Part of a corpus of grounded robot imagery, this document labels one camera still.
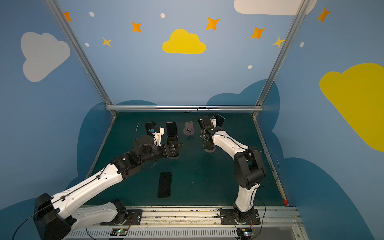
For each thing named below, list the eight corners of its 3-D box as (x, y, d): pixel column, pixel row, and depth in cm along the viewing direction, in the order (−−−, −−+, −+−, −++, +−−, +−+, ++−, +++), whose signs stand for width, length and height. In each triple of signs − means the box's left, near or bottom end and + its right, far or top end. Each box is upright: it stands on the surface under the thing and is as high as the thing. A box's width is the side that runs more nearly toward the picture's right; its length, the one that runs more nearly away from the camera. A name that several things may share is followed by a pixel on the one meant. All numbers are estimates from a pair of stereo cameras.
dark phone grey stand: (157, 197, 83) (156, 195, 81) (160, 173, 92) (160, 171, 90) (170, 197, 83) (169, 195, 81) (172, 173, 92) (172, 171, 90)
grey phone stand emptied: (185, 139, 113) (184, 127, 102) (183, 134, 116) (183, 122, 105) (194, 137, 114) (194, 125, 104) (192, 132, 117) (192, 120, 107)
